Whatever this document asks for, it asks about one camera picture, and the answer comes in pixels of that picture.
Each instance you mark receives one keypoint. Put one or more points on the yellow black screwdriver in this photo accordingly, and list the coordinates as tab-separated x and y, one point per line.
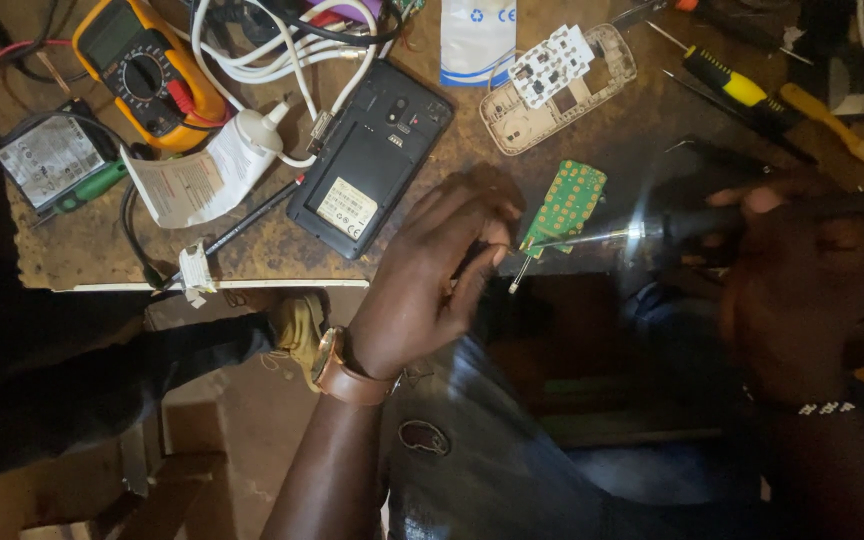
732	82

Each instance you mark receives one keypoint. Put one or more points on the green circuit board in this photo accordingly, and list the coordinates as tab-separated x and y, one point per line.
567	202

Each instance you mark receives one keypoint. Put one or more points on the grey label phone battery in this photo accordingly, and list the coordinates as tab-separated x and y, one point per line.
49	161

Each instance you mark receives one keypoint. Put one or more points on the wooden box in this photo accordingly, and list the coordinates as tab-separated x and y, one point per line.
102	480

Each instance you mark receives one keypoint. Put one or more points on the tan shoe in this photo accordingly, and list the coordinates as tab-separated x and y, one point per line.
301	334

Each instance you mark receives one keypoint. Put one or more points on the person's left hand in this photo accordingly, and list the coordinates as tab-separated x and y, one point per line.
409	300

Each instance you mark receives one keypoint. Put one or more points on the white blue plastic pouch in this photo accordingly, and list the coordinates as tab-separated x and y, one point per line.
477	41

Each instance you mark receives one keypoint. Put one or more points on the person's right hand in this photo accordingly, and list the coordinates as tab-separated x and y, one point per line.
807	300

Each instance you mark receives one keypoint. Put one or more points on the purple object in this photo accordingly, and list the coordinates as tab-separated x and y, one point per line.
346	7

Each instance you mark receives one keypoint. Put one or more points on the yellow multimeter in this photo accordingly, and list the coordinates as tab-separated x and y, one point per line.
143	71

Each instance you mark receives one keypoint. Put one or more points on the white charger plug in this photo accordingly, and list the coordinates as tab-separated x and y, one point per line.
259	129

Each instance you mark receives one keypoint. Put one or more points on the brown leather wristwatch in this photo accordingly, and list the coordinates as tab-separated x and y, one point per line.
349	382

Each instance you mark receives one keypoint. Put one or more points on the black soldering iron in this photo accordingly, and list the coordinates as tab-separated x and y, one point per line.
691	223

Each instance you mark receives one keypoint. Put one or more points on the person's right fingers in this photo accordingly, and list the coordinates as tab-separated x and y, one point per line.
747	199

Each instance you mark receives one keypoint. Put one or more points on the black probe with red tip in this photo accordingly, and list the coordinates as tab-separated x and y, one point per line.
252	217

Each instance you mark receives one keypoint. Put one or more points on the white paper tag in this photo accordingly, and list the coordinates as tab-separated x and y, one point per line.
196	270

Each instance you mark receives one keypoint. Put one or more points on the white keypad membrane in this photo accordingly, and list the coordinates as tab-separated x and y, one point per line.
552	66

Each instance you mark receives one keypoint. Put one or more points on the white paper leaflet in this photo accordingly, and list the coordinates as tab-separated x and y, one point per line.
192	180

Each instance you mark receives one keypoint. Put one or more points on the black phone without back cover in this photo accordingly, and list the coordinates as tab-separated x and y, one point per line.
372	161

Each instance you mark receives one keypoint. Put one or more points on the blue denim jeans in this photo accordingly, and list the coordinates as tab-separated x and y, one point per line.
492	450

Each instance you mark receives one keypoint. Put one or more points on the beige phone housing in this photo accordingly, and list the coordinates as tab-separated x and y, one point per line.
604	75

